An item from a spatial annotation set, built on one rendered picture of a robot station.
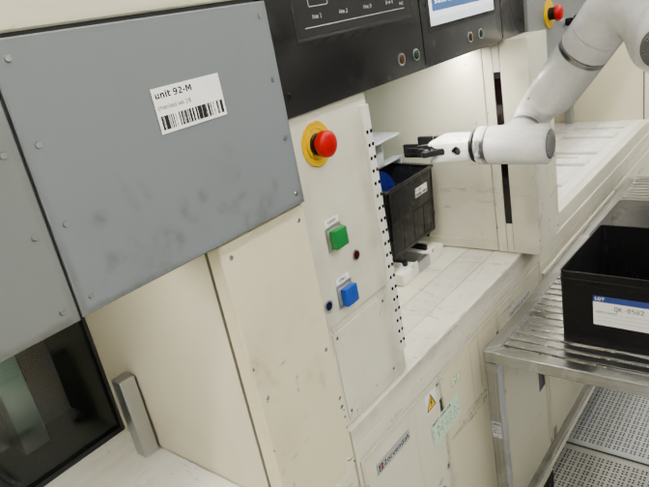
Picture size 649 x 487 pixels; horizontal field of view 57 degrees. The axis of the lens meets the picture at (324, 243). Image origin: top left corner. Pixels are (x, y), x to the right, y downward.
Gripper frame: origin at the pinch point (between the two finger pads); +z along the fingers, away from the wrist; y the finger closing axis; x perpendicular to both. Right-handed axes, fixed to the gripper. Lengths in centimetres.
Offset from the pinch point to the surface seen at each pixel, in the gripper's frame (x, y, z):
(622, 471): -120, 42, -34
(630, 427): -120, 64, -31
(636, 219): -34, 44, -38
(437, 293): -32.7, -11.3, -7.0
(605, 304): -33, -5, -43
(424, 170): -8.1, 6.9, 3.0
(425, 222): -21.9, 5.3, 3.9
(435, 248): -28.9, 4.7, 1.7
